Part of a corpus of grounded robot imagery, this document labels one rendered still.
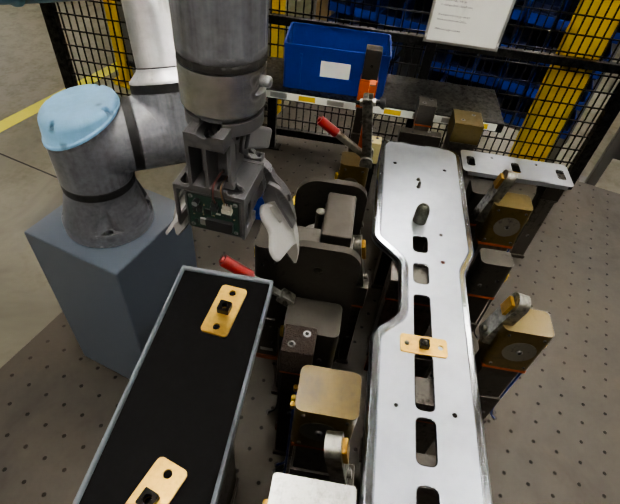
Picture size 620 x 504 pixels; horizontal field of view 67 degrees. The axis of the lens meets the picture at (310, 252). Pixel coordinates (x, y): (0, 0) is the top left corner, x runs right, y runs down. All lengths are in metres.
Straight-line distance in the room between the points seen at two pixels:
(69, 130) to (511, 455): 1.05
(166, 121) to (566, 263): 1.27
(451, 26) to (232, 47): 1.25
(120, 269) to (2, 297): 1.62
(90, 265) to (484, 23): 1.27
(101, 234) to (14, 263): 1.71
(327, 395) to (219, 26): 0.50
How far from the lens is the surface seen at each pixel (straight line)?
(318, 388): 0.69
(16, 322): 2.30
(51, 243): 0.90
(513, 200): 1.17
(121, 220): 0.84
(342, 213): 0.77
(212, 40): 0.38
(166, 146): 0.77
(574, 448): 1.26
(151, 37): 0.78
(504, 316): 0.89
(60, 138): 0.76
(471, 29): 1.60
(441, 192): 1.20
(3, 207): 2.87
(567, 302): 1.53
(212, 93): 0.40
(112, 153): 0.77
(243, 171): 0.46
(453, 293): 0.96
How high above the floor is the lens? 1.69
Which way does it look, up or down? 46 degrees down
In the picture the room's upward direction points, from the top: 7 degrees clockwise
